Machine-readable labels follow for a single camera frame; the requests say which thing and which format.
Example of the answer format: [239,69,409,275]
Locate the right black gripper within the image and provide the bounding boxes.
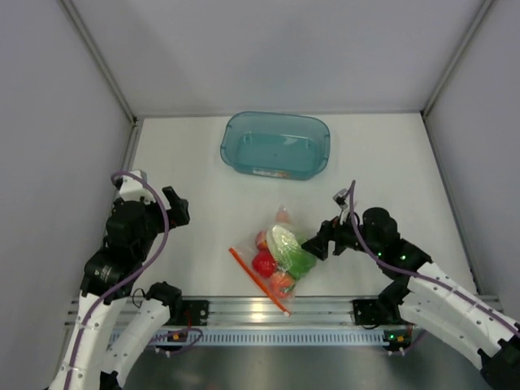
[302,208,382,260]

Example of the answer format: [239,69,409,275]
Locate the clear zip top bag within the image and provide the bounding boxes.
[228,214,316,314]

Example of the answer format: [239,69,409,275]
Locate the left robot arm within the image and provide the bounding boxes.
[50,170,190,389]

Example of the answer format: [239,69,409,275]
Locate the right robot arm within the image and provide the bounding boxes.
[301,207,519,389]

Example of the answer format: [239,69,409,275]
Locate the green fake vegetable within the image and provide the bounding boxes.
[280,242,317,280]

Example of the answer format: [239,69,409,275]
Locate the red fake pepper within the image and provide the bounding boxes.
[252,249,278,279]

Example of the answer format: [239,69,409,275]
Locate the teal plastic bin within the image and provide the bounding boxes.
[220,111,331,180]

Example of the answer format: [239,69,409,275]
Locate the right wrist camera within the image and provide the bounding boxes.
[333,188,353,224]

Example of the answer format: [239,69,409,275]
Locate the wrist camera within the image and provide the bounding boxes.
[333,188,353,224]
[111,170,156,205]

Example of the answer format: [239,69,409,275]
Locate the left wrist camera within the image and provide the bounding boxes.
[111,170,156,205]

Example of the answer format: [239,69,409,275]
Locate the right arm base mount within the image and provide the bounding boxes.
[353,299,391,330]

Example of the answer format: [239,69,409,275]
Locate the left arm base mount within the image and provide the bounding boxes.
[178,299,210,327]

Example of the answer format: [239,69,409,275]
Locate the aluminium mounting rail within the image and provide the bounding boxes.
[64,295,503,327]

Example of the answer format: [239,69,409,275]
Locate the slotted cable duct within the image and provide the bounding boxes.
[109,327,407,347]

